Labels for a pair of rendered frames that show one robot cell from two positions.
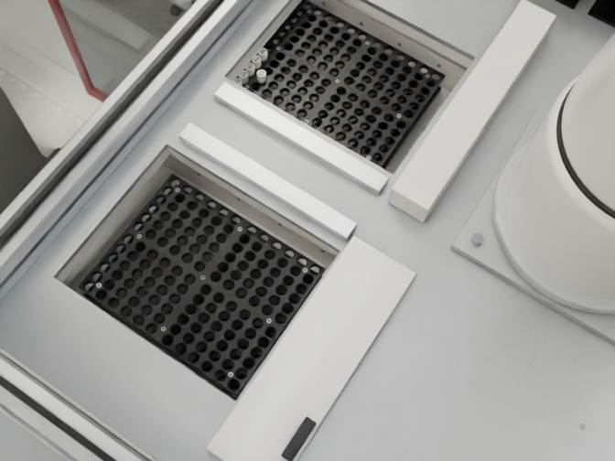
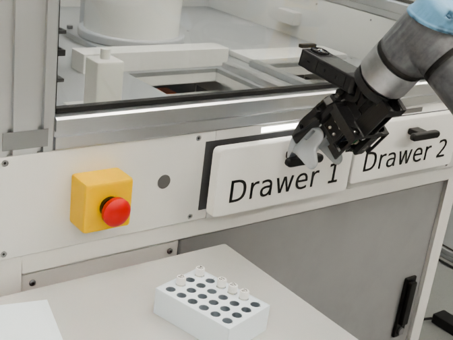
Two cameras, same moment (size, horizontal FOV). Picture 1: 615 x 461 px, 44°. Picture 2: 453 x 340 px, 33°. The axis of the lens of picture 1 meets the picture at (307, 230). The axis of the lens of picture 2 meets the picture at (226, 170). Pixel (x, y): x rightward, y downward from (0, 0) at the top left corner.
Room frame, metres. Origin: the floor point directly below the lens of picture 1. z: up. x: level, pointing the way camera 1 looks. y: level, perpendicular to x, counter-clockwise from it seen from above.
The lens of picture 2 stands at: (1.78, 0.45, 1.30)
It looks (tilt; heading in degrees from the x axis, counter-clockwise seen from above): 21 degrees down; 200
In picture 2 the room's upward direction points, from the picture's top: 7 degrees clockwise
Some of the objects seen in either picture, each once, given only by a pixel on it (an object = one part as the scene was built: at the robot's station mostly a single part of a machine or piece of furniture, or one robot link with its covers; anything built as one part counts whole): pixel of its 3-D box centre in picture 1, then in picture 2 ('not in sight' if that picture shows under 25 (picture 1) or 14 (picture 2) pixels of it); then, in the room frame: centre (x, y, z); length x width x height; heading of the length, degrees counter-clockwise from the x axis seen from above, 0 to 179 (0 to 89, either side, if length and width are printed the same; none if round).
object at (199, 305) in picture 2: not in sight; (211, 308); (0.98, 0.16, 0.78); 0.12 x 0.08 x 0.04; 74
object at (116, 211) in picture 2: not in sight; (114, 210); (0.98, 0.01, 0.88); 0.04 x 0.03 x 0.04; 150
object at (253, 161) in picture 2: not in sight; (285, 170); (0.68, 0.15, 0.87); 0.29 x 0.02 x 0.11; 150
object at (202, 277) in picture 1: (205, 286); not in sight; (0.30, 0.12, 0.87); 0.22 x 0.18 x 0.06; 60
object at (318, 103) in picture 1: (336, 94); not in sight; (0.58, -0.03, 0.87); 0.22 x 0.18 x 0.06; 60
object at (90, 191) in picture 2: not in sight; (102, 200); (0.96, -0.02, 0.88); 0.07 x 0.05 x 0.07; 150
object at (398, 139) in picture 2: not in sight; (405, 144); (0.40, 0.29, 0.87); 0.29 x 0.02 x 0.11; 150
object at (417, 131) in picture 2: not in sight; (419, 133); (0.41, 0.31, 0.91); 0.07 x 0.04 x 0.01; 150
